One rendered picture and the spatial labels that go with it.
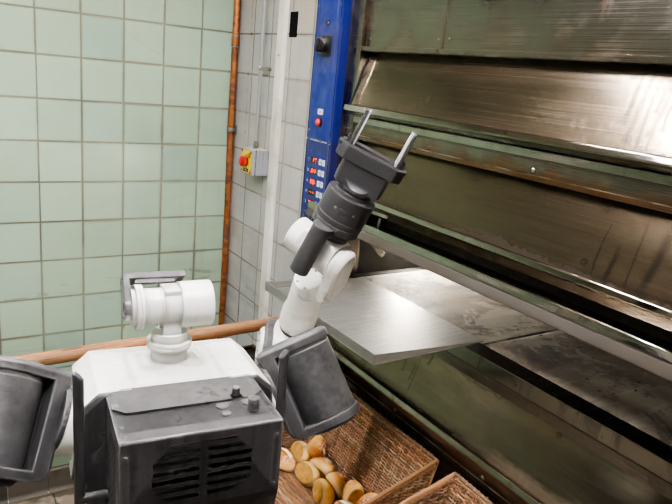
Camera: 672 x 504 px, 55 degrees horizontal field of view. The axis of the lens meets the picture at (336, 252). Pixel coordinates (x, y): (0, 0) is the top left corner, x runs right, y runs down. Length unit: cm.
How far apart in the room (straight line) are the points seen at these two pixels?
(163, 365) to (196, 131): 191
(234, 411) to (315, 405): 20
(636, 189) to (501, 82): 44
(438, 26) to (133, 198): 147
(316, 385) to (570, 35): 91
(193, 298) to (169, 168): 186
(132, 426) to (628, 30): 112
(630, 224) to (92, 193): 198
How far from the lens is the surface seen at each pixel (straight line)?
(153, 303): 92
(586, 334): 127
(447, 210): 169
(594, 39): 147
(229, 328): 160
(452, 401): 178
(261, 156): 252
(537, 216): 151
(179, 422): 83
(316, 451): 213
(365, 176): 108
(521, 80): 158
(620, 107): 140
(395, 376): 194
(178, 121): 275
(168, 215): 280
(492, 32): 165
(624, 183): 138
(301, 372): 101
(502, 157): 158
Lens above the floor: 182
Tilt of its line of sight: 15 degrees down
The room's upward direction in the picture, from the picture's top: 6 degrees clockwise
